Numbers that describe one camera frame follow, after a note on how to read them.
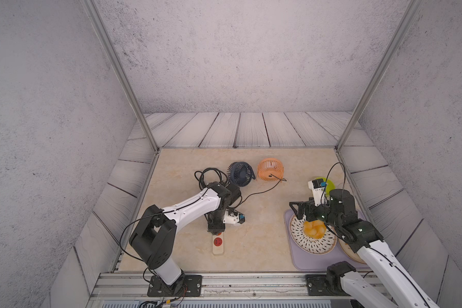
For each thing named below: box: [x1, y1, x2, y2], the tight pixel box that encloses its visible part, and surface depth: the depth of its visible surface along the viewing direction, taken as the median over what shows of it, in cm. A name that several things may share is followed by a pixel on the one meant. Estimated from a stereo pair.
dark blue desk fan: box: [226, 161, 257, 188], surface depth 101 cm
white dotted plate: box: [288, 214, 338, 255], surface depth 84 cm
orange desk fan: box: [256, 157, 285, 182], surface depth 101 cm
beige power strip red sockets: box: [212, 232, 225, 256], surface depth 83 cm
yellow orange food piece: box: [302, 219, 327, 240], surface depth 86 cm
